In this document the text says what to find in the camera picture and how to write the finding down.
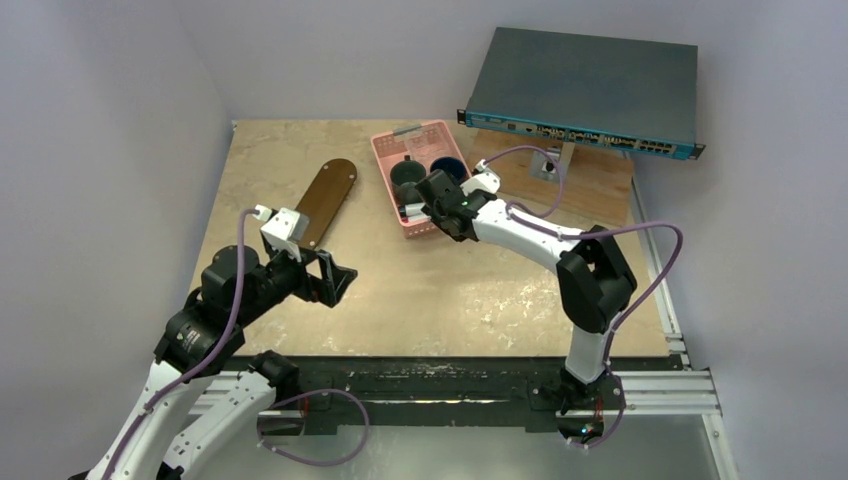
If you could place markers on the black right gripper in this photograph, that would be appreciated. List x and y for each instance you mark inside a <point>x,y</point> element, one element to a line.
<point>429,192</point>

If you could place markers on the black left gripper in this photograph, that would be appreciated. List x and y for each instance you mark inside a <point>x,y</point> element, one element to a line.
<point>327,291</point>

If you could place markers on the pink plastic basket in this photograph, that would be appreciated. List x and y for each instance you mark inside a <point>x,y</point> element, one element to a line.
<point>432,141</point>

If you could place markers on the oval wooden tray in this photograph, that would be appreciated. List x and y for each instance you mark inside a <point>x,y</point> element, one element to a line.
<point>324,198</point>

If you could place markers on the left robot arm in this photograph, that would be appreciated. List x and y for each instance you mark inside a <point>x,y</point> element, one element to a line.
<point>158,441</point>

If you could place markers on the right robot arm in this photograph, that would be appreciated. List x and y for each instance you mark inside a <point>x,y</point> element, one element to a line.
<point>595,282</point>

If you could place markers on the dark blue mug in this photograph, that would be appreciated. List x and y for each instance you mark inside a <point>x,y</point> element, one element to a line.
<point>451,166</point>

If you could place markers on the dark green mug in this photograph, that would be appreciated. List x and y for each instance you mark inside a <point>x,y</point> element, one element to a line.
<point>404,176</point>

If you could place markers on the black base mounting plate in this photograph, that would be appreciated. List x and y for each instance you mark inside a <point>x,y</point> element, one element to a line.
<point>441,392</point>

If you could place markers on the wooden base board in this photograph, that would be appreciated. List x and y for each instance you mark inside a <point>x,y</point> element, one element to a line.
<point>597,182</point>

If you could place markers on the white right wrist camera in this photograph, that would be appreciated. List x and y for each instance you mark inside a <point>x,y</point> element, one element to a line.
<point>484,178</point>

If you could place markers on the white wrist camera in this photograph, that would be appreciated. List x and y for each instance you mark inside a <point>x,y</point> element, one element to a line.
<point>281,230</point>
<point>484,178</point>

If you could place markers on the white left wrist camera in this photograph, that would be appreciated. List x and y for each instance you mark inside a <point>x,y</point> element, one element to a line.
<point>281,230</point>

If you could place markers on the metal stand bracket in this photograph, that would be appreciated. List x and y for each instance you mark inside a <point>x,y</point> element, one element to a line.
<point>553,165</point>

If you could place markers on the blue network switch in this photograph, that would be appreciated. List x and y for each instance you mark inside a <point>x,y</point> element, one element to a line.
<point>630,95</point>

